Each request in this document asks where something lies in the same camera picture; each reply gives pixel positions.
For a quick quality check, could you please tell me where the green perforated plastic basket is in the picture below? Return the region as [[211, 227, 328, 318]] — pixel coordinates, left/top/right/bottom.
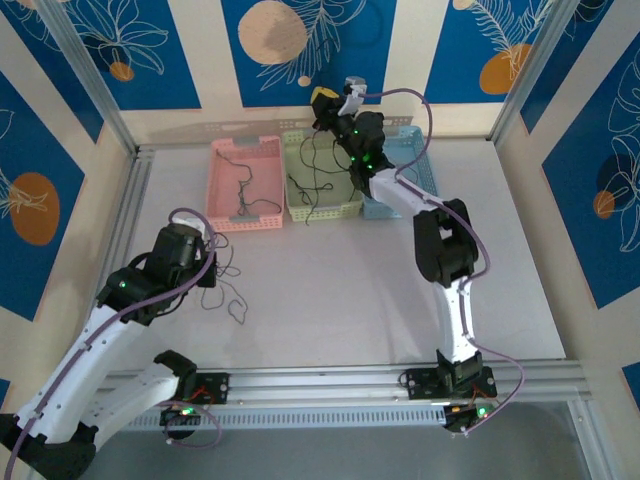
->
[[280, 127, 365, 224]]

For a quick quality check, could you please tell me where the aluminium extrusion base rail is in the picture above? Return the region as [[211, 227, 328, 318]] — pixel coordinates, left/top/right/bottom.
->
[[99, 360, 587, 401]]

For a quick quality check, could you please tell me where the pink perforated plastic basket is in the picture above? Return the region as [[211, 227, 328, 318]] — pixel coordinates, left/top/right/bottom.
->
[[204, 135, 285, 234]]

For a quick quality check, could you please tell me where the grey slotted cable duct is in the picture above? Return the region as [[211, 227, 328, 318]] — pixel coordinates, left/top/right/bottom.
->
[[124, 402, 449, 431]]

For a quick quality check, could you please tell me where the aluminium frame post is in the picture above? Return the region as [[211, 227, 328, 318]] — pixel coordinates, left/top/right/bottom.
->
[[567, 399, 614, 480], [37, 0, 141, 157], [492, 0, 571, 144]]

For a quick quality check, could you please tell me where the thin dark green cable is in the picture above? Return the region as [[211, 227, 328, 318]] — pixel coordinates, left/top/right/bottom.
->
[[215, 152, 282, 214]]

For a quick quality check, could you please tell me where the bundle of coloured wires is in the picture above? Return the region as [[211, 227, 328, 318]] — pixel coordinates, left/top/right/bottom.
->
[[199, 232, 250, 326]]

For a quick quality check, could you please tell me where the blue perforated plastic basket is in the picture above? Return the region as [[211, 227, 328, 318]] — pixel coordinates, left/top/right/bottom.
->
[[360, 124, 442, 221]]

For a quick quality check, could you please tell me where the aluminium table side rail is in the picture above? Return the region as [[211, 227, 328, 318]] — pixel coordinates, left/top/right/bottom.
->
[[99, 147, 154, 281]]

